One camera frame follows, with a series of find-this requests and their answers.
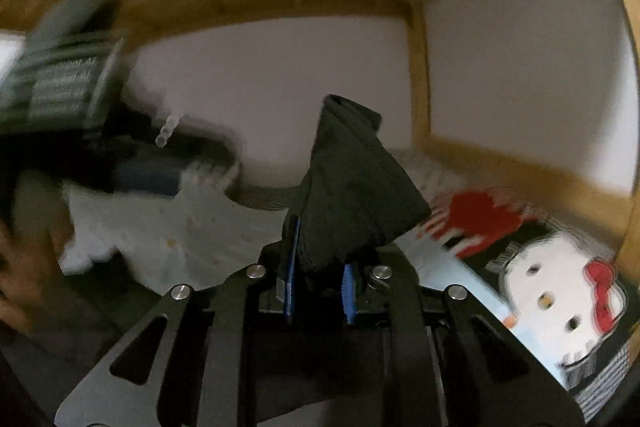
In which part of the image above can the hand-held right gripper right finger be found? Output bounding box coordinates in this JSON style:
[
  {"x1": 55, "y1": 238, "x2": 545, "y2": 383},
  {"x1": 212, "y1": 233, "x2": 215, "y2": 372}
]
[{"x1": 340, "y1": 244, "x2": 587, "y2": 427}]

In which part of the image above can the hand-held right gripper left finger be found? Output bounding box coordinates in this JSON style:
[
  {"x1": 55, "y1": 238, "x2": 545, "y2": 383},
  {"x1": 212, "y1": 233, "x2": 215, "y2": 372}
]
[{"x1": 57, "y1": 214, "x2": 306, "y2": 427}]

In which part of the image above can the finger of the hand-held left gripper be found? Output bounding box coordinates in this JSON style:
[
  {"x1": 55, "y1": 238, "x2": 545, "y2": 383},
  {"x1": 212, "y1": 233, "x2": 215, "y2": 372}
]
[{"x1": 106, "y1": 109, "x2": 242, "y2": 198}]

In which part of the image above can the dark grey garment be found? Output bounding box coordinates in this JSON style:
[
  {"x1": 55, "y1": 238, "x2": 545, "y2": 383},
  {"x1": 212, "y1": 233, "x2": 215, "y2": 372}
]
[{"x1": 287, "y1": 94, "x2": 433, "y2": 273}]

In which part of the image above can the daisy print bedsheet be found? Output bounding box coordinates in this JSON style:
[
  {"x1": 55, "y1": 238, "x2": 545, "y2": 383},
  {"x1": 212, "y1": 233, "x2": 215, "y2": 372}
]
[{"x1": 59, "y1": 152, "x2": 571, "y2": 383}]

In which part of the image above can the cartoon cat printed blanket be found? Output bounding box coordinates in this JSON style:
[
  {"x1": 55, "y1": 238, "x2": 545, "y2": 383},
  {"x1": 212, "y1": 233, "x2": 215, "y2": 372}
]
[{"x1": 425, "y1": 187, "x2": 632, "y2": 423}]

